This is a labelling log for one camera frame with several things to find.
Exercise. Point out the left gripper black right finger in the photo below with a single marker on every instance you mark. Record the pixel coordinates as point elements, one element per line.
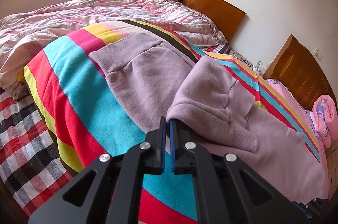
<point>226,189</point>

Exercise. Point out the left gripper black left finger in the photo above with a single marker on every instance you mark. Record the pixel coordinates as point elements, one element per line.
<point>109,189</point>

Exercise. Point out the lilac fleece pants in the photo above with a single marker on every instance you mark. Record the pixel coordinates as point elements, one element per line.
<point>150,79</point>

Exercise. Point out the light wooden wardrobe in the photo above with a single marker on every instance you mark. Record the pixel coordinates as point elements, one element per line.
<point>332,164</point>

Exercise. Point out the rainbow striped blanket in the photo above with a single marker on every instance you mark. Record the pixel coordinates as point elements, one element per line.
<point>73,97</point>

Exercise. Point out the plaid bed sheet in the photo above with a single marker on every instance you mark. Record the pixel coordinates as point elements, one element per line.
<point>31,168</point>

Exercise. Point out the pink bed sheet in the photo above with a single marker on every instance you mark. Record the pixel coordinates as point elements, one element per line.
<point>306,117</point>

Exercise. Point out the rolled pink floral blanket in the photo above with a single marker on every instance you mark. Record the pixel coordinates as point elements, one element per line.
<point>325,116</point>

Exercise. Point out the white power strip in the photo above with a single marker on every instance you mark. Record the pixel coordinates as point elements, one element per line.
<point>259,67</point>

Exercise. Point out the floral covered nightstand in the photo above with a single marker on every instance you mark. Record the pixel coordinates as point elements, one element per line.
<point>241,58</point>

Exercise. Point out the wooden headboard near bed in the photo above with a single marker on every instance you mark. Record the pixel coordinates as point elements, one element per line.
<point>296,68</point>

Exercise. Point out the wooden headboard bed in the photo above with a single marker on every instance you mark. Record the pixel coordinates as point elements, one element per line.
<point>296,68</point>
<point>226,16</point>

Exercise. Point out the wooden headboard far bed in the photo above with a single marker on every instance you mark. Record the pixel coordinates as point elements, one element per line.
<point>226,16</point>

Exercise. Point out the pink floral quilt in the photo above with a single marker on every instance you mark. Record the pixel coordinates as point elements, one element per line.
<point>24,35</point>

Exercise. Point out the white wall socket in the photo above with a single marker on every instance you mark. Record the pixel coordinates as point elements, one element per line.
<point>317,54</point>

